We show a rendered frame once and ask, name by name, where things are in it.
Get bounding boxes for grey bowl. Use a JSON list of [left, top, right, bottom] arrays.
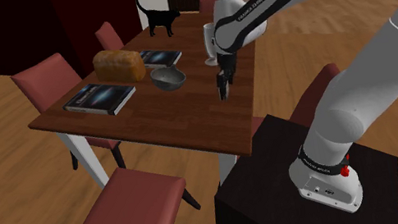
[[148, 63, 189, 94]]

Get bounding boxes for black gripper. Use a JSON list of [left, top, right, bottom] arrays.
[[212, 51, 243, 103]]

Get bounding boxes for large dark book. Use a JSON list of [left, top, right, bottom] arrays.
[[59, 75, 141, 125]]

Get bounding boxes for black cat figure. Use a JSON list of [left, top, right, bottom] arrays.
[[135, 0, 185, 42]]

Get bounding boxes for small dark book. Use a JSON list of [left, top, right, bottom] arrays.
[[138, 43, 185, 73]]

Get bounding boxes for brown bread loaf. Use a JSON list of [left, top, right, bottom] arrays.
[[90, 43, 149, 90]]

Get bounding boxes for dark robot stand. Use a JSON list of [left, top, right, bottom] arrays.
[[196, 94, 398, 224]]

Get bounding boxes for brown wooden table white legs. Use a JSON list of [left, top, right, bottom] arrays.
[[13, 0, 280, 216]]

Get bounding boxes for white goblet cup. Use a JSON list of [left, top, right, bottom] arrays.
[[198, 21, 222, 68]]

